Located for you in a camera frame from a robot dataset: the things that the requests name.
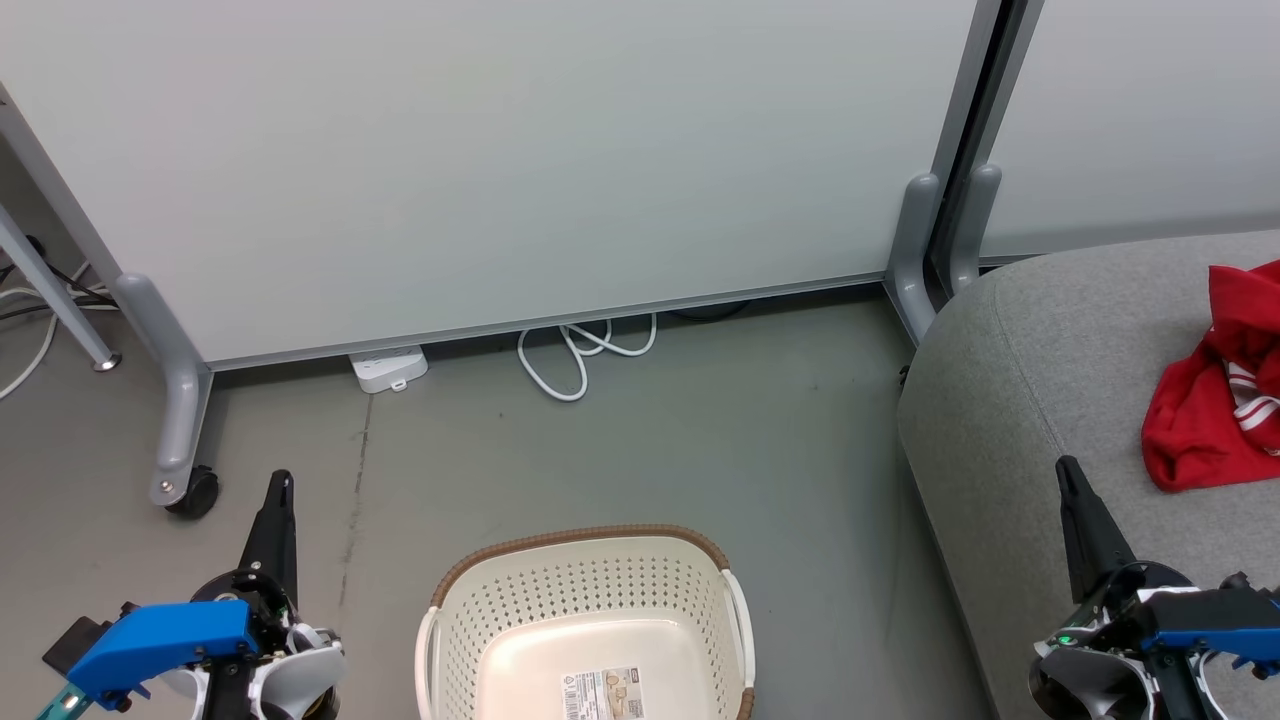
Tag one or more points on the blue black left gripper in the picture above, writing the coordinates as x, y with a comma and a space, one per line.
165, 635

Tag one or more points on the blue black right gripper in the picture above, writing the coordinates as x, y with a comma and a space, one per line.
1200, 625

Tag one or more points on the red white striped sports garment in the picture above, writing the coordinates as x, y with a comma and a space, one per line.
1200, 420

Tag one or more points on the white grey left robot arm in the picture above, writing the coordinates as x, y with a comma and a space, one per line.
300, 680

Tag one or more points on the cream perforated laundry basket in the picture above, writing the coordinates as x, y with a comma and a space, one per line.
590, 600

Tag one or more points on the paper label inside basket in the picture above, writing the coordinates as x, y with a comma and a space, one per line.
602, 695

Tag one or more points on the grey fabric sofa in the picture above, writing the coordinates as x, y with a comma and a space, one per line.
1020, 400

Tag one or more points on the grey partition leg with caster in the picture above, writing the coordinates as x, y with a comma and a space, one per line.
180, 400

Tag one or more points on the white power strip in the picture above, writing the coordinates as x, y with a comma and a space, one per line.
388, 368

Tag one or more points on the grey metal table leg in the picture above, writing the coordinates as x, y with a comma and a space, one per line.
55, 300

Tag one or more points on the narrow white partition panel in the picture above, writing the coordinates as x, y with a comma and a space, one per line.
1140, 110

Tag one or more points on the wide white partition panel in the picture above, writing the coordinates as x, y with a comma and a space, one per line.
500, 150

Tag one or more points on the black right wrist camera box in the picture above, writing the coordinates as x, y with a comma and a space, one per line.
1250, 585

